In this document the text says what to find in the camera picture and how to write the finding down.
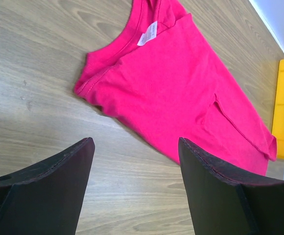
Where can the red t shirt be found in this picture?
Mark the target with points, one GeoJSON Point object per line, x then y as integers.
{"type": "Point", "coordinates": [161, 78]}

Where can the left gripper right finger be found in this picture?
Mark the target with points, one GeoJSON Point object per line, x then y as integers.
{"type": "Point", "coordinates": [227, 200]}

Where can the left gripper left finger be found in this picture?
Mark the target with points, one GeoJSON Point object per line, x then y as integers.
{"type": "Point", "coordinates": [46, 198]}

